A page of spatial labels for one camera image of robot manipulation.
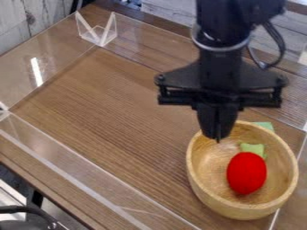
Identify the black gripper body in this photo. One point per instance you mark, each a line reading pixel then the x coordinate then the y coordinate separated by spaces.
pixel 221 78

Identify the green felt piece behind bowl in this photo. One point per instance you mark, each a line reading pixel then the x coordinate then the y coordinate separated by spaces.
pixel 266 125

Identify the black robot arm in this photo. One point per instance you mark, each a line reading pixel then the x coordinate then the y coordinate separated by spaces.
pixel 225 24

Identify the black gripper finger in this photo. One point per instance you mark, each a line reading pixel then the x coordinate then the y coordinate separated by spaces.
pixel 208 118
pixel 229 112

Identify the clear acrylic corner bracket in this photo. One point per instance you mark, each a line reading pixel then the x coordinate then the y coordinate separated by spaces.
pixel 98 35

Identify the red felt strawberry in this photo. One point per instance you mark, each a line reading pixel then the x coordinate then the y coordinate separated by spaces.
pixel 246 170

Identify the wooden bowl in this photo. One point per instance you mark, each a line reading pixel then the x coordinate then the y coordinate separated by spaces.
pixel 208 160

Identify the clear acrylic front wall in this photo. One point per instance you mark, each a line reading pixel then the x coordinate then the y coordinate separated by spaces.
pixel 105 202

